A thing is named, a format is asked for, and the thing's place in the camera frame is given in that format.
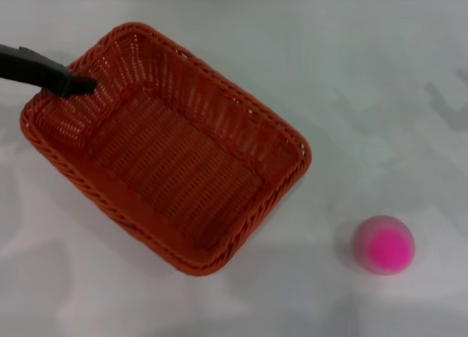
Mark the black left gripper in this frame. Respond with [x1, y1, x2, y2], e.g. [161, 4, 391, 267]
[0, 43, 98, 99]

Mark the orange woven rectangular basket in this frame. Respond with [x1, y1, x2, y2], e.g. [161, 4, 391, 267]
[20, 21, 313, 278]

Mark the pink fuzzy ball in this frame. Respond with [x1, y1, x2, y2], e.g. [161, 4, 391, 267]
[351, 214, 416, 276]

